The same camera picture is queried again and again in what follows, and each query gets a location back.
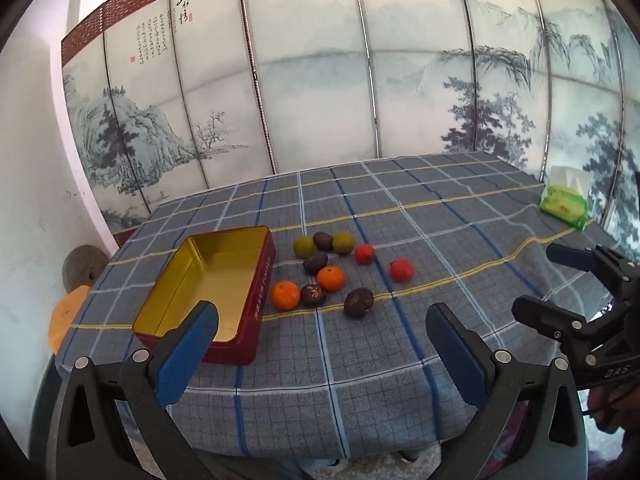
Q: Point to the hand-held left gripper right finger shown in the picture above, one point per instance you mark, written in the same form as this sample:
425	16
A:
457	350

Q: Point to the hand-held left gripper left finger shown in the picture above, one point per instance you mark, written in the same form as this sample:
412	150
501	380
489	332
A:
187	347

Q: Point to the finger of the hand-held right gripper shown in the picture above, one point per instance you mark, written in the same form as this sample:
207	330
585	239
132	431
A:
570	256
545	316

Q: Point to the red and gold tin box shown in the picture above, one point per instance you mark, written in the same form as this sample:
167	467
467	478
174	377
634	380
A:
210	280

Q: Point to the small red tomato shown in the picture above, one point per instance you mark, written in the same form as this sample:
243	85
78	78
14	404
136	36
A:
364	253
401	270

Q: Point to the dark purple passion fruit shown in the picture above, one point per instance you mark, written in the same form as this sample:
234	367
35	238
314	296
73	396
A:
358	302
323	240
315	262
313	295

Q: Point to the orange tangerine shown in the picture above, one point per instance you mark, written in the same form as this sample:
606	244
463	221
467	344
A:
285	295
331	278

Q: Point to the green round fruit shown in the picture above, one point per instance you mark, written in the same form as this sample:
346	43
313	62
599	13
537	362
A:
343	242
304	246

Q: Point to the person's right hand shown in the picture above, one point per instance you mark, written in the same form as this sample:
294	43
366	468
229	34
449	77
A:
602	410

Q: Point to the green tissue pack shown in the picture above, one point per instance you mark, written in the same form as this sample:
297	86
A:
564	200

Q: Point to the orange round cushion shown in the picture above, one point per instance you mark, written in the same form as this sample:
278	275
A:
65	317

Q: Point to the grey round stone disc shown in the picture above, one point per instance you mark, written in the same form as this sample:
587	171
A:
82	267

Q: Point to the blue plaid tablecloth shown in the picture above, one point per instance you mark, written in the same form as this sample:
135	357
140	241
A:
400	220

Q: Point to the landscape painted folding screen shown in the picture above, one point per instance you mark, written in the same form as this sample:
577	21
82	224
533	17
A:
320	70

